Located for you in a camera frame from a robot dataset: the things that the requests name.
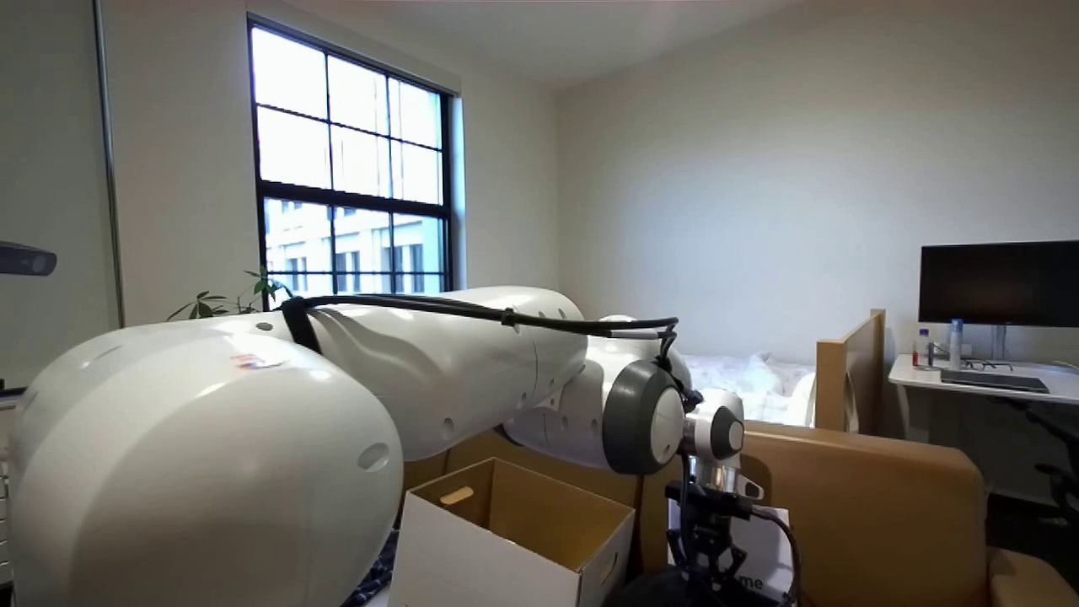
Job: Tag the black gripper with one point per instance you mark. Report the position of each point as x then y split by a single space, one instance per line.
704 540

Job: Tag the black cloth garment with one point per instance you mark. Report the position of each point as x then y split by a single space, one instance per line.
670 589

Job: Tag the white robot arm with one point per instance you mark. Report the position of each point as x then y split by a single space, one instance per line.
257 458

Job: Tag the open cardboard box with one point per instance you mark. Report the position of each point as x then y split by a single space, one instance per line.
496 534

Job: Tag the wooden bed with white bedding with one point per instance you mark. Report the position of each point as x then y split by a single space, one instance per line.
833 388

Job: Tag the clear water bottle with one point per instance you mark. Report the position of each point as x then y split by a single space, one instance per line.
956 342

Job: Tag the black desk chair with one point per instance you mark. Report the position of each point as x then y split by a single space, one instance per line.
1040 462

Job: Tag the black keyboard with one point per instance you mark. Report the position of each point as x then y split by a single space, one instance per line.
1001 382

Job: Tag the white desk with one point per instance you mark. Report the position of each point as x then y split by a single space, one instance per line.
922 385

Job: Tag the black computer monitor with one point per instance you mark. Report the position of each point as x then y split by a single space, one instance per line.
1022 285

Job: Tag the black framed window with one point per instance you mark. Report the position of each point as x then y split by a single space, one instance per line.
355 171

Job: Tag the green potted plant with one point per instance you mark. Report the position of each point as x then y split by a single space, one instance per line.
257 294

